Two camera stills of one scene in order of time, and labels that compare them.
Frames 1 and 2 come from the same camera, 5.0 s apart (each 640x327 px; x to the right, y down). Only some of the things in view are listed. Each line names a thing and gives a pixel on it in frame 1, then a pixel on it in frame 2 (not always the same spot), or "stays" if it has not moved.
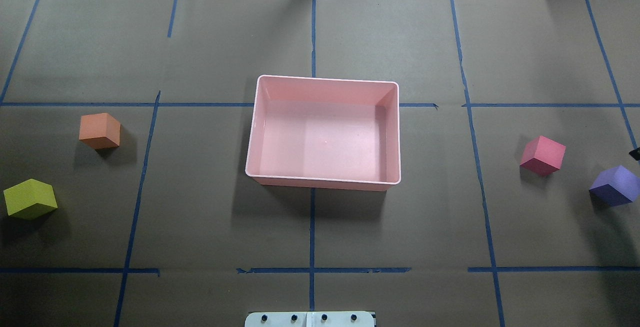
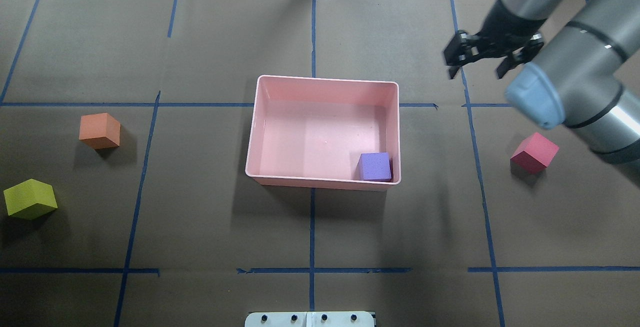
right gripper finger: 635,154 -> 462,49
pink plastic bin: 325,133 stays
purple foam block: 615,186 -> 376,166
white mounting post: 310,319 stays
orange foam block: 99,130 stays
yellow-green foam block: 32,199 stays
